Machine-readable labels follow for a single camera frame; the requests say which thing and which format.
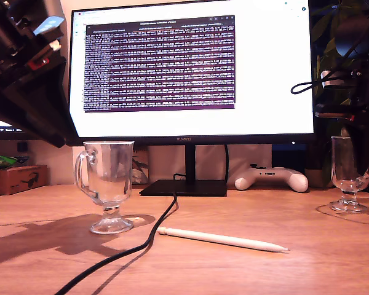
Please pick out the cardboard box sunglasses print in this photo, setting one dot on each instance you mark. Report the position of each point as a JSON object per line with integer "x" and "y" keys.
{"x": 18, "y": 179}

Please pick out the black Huawei monitor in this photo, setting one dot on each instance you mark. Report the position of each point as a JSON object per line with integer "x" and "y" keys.
{"x": 264, "y": 92}

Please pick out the black computer monitor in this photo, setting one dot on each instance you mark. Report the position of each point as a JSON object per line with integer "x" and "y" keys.
{"x": 3, "y": 130}

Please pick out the green white crumpled bag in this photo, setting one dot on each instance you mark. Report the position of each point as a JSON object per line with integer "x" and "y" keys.
{"x": 3, "y": 161}

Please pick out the white pen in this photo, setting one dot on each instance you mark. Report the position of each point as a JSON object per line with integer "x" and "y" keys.
{"x": 221, "y": 239}

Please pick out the small black monitor bracket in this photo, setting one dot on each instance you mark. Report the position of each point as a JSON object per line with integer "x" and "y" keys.
{"x": 22, "y": 147}

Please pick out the white game controller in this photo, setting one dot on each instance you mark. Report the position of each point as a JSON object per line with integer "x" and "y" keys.
{"x": 270, "y": 176}

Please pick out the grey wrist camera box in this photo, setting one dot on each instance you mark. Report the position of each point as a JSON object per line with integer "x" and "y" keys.
{"x": 49, "y": 25}
{"x": 335, "y": 79}

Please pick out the white jar blue label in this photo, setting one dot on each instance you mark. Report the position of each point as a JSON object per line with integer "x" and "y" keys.
{"x": 23, "y": 159}

